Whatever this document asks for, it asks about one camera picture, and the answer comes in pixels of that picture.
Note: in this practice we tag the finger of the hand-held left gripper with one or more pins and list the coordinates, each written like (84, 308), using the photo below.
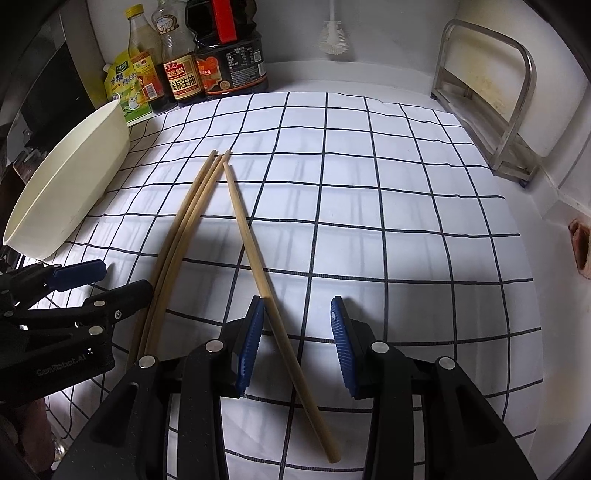
(129, 295)
(78, 273)

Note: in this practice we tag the white plastic bowl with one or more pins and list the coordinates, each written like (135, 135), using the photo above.
(69, 184)

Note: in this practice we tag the large dark sauce jug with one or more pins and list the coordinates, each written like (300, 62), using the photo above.
(235, 60)

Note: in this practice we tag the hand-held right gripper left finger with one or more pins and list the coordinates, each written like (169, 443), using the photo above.
(249, 350)

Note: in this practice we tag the red-label soy sauce bottle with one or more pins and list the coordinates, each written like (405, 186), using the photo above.
(184, 74)

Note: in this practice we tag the yellow seasoning pouch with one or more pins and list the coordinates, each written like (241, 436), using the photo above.
(124, 92)

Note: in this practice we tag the steel board rack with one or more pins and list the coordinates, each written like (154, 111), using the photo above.
(515, 129)

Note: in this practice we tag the wooden chopstick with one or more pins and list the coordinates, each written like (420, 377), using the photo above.
(191, 230)
(183, 230)
(175, 230)
(258, 272)

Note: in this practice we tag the white wall brush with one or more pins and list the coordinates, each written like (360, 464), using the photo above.
(334, 37)

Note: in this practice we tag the person's left hand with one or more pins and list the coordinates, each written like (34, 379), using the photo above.
(34, 429)

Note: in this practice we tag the dark kitchen appliance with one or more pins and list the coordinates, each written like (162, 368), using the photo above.
(41, 87)

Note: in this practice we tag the white black-checked cloth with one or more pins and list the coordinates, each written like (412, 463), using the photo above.
(378, 221)

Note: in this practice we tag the yellow-capped oil bottle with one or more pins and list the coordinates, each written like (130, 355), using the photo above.
(147, 60)

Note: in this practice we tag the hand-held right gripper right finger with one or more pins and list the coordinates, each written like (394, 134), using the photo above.
(344, 350)

